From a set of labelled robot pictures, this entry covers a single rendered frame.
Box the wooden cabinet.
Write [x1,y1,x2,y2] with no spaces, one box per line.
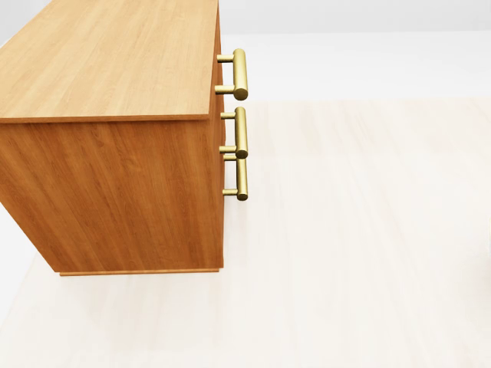
[0,0,226,278]

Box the brass drawer handle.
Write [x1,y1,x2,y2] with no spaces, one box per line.
[214,48,249,102]
[222,153,249,202]
[219,107,249,159]

